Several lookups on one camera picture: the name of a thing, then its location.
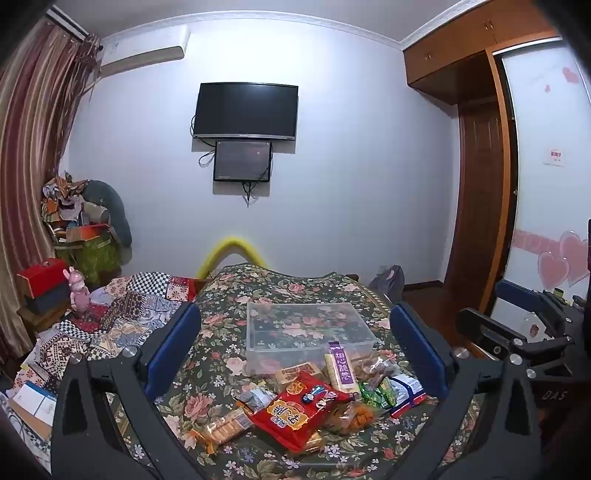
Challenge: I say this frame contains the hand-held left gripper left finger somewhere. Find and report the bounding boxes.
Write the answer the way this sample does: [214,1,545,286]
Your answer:
[50,302,201,480]

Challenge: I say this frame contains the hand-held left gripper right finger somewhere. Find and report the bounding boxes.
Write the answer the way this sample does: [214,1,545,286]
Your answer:
[389,302,539,480]

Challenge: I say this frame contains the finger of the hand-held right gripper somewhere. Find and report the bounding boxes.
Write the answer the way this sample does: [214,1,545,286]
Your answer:
[455,307,574,368]
[495,279,577,332]

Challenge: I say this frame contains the blue white snack packet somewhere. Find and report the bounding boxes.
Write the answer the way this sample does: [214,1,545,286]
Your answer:
[388,373,428,418]

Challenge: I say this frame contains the green snack packet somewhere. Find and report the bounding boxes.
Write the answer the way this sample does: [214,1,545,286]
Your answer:
[359,376,398,411]

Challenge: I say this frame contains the purple label cracker packet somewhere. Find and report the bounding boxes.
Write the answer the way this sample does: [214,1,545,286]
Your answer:
[323,340,361,398]

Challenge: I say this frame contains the cream wafer packet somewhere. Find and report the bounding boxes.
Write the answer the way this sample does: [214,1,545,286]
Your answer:
[191,408,252,455]

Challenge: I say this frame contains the clear plastic storage box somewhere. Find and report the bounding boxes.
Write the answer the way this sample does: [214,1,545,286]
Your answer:
[246,302,378,377]

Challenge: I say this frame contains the brown biscuit roll packet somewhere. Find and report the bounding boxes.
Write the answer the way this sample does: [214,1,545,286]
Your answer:
[276,362,326,386]

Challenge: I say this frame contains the red snack bag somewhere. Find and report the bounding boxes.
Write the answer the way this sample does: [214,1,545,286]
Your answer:
[249,371,356,455]

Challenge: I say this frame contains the clear bag orange snacks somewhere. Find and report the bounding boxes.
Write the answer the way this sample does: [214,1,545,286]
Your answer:
[323,401,375,437]

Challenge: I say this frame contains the brown snack packet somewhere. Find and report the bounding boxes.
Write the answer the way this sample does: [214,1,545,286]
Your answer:
[360,355,400,381]

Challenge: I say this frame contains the patchwork quilt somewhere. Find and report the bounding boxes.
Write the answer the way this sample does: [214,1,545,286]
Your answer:
[14,272,199,457]

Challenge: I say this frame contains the grey backpack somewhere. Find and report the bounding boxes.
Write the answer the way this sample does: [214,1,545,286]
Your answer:
[369,264,406,303]

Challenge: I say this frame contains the grey snack packet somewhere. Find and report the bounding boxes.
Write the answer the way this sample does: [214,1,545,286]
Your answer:
[235,387,278,414]

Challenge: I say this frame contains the brown wooden door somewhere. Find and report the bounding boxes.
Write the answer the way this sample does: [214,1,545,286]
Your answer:
[444,99,505,289]

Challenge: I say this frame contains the pink toy figure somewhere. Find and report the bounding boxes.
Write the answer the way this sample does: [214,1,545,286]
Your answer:
[63,267,90,319]

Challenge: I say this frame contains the yellow hoop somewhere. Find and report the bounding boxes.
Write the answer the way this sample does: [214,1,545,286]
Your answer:
[198,236,266,280]

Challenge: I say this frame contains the green patterned box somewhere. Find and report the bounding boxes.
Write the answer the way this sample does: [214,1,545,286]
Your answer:
[55,235,123,283]

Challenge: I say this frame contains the dark floral blanket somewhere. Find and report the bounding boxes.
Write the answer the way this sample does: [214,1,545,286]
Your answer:
[111,263,485,480]

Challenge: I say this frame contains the wooden nightstand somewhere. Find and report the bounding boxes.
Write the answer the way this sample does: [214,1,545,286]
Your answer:
[18,302,70,334]

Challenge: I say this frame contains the dark blue box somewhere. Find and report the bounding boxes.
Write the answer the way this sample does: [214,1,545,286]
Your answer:
[23,282,71,315]

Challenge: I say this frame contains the orange cardboard box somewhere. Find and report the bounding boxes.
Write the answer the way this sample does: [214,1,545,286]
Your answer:
[65,223,112,243]

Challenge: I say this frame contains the tan snack packet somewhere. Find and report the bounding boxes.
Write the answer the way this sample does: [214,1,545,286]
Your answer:
[286,431,324,457]

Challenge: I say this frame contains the red box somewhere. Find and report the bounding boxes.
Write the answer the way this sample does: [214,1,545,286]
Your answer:
[17,258,70,296]

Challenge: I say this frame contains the grey pillow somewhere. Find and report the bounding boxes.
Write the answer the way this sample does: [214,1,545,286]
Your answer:
[83,180,134,247]

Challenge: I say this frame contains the white blue cardboard box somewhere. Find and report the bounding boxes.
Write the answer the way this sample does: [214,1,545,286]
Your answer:
[9,381,58,439]

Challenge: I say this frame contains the white sliding door pink hearts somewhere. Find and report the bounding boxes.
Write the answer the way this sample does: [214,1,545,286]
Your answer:
[492,39,591,342]

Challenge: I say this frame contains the pile of printed cloths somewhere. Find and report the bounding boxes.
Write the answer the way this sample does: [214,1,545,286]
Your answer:
[41,172,90,228]

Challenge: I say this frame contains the wooden overhead cabinet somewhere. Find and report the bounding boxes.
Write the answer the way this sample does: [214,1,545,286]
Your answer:
[402,0,561,109]

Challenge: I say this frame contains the striped curtain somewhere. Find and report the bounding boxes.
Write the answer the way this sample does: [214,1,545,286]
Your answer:
[0,11,102,374]

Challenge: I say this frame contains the white air conditioner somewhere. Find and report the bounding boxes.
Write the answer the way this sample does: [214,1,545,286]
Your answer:
[99,25,192,77]

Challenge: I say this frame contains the small black wall monitor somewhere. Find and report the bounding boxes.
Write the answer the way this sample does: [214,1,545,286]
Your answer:
[213,140,273,183]

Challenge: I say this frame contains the black wall television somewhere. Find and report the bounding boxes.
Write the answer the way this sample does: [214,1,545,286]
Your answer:
[193,82,300,140]

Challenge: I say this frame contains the white curtain rail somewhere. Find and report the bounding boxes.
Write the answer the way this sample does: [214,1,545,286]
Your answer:
[45,7,89,41]

